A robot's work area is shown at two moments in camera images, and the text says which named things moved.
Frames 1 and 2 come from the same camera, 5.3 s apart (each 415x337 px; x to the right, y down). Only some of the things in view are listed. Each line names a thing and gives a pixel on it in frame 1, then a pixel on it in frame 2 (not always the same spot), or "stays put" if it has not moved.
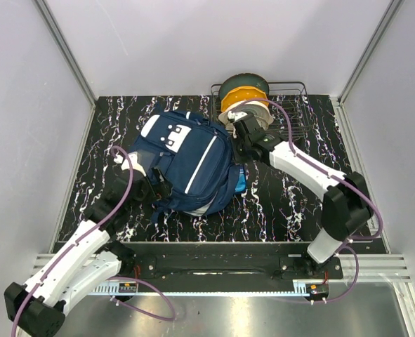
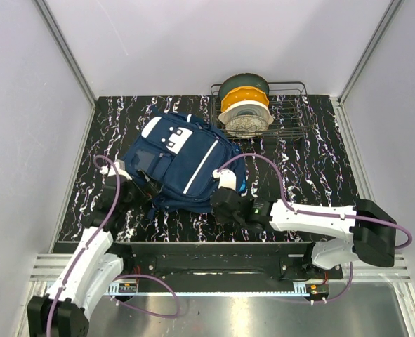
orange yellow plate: (243, 93) stays put
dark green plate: (242, 80) stays put
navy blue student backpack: (198, 157) stays put
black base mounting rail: (231, 263) stays put
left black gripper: (162, 189) to (149, 189)
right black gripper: (240, 159) to (219, 217)
